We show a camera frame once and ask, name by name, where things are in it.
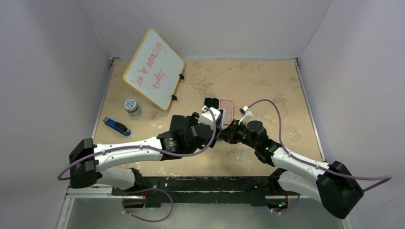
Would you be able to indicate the black phone case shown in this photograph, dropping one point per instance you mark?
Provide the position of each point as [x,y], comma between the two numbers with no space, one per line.
[211,102]

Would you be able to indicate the aluminium frame rail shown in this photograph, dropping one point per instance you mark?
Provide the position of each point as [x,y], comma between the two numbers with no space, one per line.
[90,192]

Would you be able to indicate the blue black stapler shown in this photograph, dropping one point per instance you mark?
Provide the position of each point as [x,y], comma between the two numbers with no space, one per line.
[117,126]

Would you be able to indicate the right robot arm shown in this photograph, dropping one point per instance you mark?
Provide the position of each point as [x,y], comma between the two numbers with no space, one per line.
[329,184]

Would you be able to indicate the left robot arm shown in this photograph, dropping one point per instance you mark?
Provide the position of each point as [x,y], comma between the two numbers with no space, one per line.
[99,163]

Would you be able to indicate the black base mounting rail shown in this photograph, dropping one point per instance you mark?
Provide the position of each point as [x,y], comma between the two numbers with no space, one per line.
[255,191]

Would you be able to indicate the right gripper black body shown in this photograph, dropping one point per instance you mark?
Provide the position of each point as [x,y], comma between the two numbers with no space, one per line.
[239,133]

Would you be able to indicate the small grey tape roll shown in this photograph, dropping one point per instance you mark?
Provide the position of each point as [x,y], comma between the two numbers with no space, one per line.
[131,107]

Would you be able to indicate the white board yellow frame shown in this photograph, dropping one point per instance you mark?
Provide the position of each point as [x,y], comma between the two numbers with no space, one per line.
[154,71]

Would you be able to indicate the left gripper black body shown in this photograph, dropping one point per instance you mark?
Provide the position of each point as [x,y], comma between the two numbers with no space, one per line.
[208,141]

